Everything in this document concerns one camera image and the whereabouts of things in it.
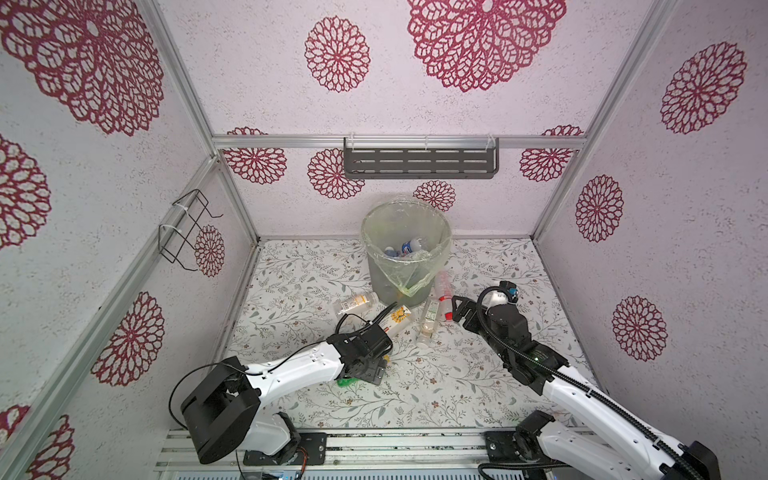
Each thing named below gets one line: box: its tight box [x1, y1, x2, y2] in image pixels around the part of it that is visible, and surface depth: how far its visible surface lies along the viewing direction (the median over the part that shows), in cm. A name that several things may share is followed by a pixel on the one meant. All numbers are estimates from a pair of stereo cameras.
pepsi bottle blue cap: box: [401, 238, 422, 254], surface depth 102 cm
